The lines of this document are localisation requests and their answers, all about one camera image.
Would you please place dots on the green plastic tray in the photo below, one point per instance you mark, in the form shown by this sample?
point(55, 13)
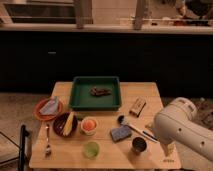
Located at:
point(82, 100)

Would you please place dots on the blue sponge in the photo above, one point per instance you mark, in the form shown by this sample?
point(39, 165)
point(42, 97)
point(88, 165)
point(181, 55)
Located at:
point(120, 133)

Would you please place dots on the black chair frame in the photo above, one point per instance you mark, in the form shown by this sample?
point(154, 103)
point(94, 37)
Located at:
point(21, 158)

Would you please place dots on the brown wooden block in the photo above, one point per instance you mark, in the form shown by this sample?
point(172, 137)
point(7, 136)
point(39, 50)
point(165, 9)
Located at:
point(137, 107)

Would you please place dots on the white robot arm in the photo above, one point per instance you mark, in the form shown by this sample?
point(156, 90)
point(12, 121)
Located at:
point(175, 123)

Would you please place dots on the orange cup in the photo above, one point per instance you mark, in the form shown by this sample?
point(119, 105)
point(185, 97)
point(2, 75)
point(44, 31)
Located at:
point(89, 125)

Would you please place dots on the brown crumpled item in tray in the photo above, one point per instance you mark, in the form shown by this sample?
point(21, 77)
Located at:
point(98, 92)

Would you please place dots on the green cup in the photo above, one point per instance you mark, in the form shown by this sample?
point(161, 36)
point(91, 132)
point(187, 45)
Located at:
point(91, 150)

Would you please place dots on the dark brown bowl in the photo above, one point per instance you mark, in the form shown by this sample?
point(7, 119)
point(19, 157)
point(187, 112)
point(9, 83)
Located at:
point(59, 123)

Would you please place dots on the yellow corn cob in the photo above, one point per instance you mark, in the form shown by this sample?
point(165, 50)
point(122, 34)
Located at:
point(68, 125)

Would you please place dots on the orange plate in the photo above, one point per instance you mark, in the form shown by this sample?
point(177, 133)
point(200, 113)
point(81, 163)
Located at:
point(41, 117)

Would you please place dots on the grey folded cloth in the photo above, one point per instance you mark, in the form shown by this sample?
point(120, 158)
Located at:
point(51, 107)

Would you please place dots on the metal cup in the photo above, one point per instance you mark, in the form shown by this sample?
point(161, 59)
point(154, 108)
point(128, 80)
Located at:
point(139, 145)

